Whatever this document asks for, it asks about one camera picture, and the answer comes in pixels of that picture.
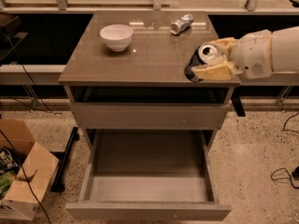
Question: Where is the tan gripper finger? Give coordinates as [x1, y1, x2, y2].
[191, 59, 243, 81]
[209, 37, 238, 54]

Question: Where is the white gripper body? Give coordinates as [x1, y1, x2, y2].
[230, 30, 273, 79]

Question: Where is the dark blue pepsi can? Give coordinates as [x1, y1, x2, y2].
[184, 41, 229, 82]

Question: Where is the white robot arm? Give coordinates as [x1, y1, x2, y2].
[185, 26, 299, 81]

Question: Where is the silver can lying down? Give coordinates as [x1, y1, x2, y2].
[170, 14, 194, 35]

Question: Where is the grey drawer cabinet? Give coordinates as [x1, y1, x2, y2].
[58, 10, 242, 221]

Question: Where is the open grey middle drawer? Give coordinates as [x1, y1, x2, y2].
[66, 130, 231, 221]

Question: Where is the closed grey top drawer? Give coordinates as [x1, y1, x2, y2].
[70, 103, 229, 130]

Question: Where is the white ceramic bowl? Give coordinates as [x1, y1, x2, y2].
[99, 24, 134, 51]

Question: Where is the metal window railing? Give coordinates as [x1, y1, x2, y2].
[0, 0, 299, 16]

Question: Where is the black floor bar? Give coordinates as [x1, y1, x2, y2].
[50, 127, 79, 193]

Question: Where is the brown cardboard box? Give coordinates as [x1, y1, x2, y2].
[0, 119, 58, 220]

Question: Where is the dark snack bag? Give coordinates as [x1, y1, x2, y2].
[0, 147, 18, 175]

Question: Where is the green snack bag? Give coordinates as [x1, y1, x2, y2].
[0, 170, 16, 200]

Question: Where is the black cable on left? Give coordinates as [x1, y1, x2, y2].
[0, 35, 59, 224]

